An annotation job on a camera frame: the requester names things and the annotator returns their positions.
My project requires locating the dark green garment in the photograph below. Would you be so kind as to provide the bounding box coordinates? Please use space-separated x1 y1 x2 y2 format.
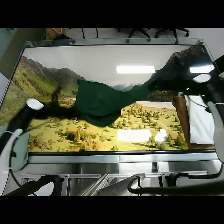
72 79 155 128

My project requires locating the brown box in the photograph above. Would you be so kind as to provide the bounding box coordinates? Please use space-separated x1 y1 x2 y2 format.
45 27 68 42

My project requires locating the brown garment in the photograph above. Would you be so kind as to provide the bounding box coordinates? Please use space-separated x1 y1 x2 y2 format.
172 94 216 150

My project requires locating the black office chair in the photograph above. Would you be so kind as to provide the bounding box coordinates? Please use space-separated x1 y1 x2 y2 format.
116 27 152 43
154 27 190 39

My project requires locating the silver frame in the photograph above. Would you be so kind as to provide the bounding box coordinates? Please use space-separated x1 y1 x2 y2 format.
18 39 224 197

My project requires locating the black cable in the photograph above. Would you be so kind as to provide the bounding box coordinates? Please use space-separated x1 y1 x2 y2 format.
164 163 224 183

